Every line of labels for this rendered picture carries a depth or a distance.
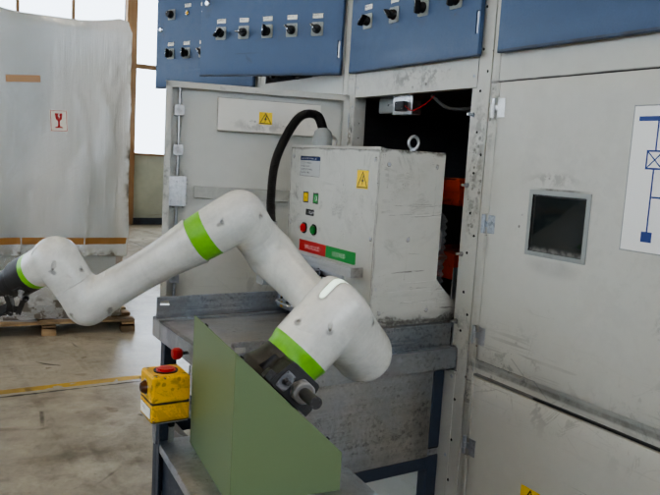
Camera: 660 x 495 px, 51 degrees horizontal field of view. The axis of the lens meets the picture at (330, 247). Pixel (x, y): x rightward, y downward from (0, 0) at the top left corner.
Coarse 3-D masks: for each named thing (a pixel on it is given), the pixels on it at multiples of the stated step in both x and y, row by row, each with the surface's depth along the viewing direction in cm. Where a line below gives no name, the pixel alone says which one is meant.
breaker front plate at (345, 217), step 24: (336, 168) 200; (360, 168) 190; (312, 192) 212; (336, 192) 201; (360, 192) 190; (312, 216) 212; (336, 216) 201; (360, 216) 190; (312, 240) 212; (336, 240) 201; (360, 240) 190; (360, 264) 190; (360, 288) 191
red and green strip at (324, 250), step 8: (304, 240) 216; (304, 248) 216; (312, 248) 212; (320, 248) 208; (328, 248) 205; (336, 248) 201; (328, 256) 205; (336, 256) 201; (344, 256) 197; (352, 256) 194
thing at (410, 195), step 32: (384, 160) 183; (416, 160) 188; (384, 192) 184; (416, 192) 190; (384, 224) 186; (416, 224) 191; (384, 256) 187; (416, 256) 193; (384, 288) 188; (416, 288) 194; (384, 320) 190; (416, 320) 196; (448, 320) 202
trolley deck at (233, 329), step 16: (192, 320) 212; (208, 320) 213; (224, 320) 214; (240, 320) 215; (256, 320) 216; (272, 320) 218; (160, 336) 207; (176, 336) 195; (192, 336) 193; (224, 336) 195; (240, 336) 196; (256, 336) 197; (192, 352) 184; (240, 352) 181; (416, 352) 191; (432, 352) 192; (448, 352) 195; (336, 368) 176; (400, 368) 187; (416, 368) 190; (432, 368) 193; (448, 368) 196; (320, 384) 174; (336, 384) 176
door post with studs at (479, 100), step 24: (480, 72) 187; (480, 96) 188; (480, 120) 188; (480, 144) 188; (480, 168) 188; (456, 312) 198; (456, 336) 198; (456, 384) 197; (456, 408) 198; (456, 432) 198; (456, 456) 198
